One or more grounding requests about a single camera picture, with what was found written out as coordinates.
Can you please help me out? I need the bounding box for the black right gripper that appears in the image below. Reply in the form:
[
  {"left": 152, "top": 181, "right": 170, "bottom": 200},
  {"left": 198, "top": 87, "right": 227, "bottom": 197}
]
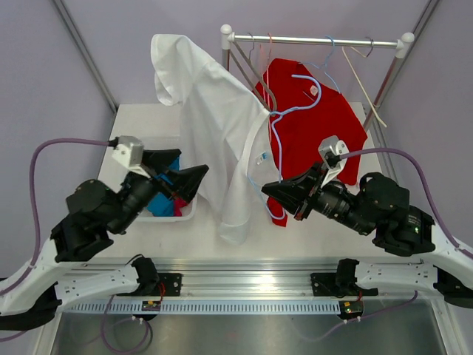
[{"left": 262, "top": 161, "right": 375, "bottom": 236}]

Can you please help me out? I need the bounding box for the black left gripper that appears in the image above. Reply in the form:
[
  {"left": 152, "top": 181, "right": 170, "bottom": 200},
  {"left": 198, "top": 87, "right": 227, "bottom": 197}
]
[{"left": 109, "top": 149, "right": 209, "bottom": 234}]

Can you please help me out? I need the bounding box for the magenta t shirt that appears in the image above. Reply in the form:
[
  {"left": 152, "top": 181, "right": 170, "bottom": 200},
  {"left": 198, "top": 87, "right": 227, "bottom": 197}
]
[{"left": 174, "top": 199, "right": 188, "bottom": 217}]

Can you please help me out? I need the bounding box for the blue t shirt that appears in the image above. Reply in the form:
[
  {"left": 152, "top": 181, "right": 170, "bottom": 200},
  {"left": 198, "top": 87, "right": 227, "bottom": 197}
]
[{"left": 147, "top": 158, "right": 180, "bottom": 217}]

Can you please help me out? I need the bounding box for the white t shirt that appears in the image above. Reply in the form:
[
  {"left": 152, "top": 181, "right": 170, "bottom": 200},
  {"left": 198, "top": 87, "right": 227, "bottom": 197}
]
[{"left": 150, "top": 34, "right": 279, "bottom": 245}]

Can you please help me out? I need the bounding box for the red t shirt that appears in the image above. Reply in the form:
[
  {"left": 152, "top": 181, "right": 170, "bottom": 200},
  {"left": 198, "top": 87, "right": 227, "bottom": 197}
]
[{"left": 251, "top": 57, "right": 369, "bottom": 227}]

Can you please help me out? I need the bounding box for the pink hanger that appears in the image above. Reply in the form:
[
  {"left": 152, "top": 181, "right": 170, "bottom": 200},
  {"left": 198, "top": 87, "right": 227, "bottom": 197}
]
[{"left": 259, "top": 33, "right": 273, "bottom": 110}]

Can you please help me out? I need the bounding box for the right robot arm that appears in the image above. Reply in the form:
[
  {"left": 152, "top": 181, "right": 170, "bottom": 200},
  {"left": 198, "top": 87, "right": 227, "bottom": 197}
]
[{"left": 262, "top": 163, "right": 472, "bottom": 308}]

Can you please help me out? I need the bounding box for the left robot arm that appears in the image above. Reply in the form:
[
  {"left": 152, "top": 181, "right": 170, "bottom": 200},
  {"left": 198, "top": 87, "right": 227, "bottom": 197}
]
[{"left": 1, "top": 149, "right": 208, "bottom": 331}]

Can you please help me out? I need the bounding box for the cream white hanger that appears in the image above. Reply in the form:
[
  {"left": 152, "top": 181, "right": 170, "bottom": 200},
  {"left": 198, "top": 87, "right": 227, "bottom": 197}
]
[{"left": 341, "top": 38, "right": 388, "bottom": 129}]

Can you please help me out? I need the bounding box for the clear plastic basket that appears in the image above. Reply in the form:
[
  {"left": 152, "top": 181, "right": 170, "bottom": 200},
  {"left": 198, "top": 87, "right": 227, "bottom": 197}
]
[{"left": 122, "top": 136, "right": 197, "bottom": 223}]

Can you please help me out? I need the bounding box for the metal clothes rack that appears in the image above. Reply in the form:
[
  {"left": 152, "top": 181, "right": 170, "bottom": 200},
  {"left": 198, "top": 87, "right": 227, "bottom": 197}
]
[{"left": 220, "top": 24, "right": 416, "bottom": 111}]

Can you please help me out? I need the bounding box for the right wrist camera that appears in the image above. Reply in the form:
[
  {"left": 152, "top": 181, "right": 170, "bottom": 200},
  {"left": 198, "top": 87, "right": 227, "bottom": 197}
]
[{"left": 319, "top": 135, "right": 349, "bottom": 187}]

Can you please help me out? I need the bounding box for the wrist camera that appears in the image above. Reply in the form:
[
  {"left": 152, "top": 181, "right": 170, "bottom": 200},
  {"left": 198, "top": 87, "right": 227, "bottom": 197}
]
[
  {"left": 319, "top": 135, "right": 349, "bottom": 187},
  {"left": 108, "top": 135, "right": 151, "bottom": 178}
]

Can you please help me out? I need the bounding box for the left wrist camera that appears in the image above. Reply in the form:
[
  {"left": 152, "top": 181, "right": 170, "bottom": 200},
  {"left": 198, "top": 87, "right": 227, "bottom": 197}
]
[{"left": 108, "top": 135, "right": 151, "bottom": 178}]

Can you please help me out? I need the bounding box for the aluminium mounting rail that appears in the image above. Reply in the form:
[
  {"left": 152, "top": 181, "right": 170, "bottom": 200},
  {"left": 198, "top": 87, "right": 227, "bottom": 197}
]
[{"left": 55, "top": 257, "right": 450, "bottom": 301}]

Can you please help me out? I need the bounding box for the white slotted cable duct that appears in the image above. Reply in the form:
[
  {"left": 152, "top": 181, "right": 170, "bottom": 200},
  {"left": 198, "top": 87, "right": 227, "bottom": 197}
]
[{"left": 66, "top": 299, "right": 341, "bottom": 315}]

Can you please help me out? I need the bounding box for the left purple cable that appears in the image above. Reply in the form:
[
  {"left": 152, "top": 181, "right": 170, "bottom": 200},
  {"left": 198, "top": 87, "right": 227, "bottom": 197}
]
[{"left": 0, "top": 138, "right": 114, "bottom": 297}]

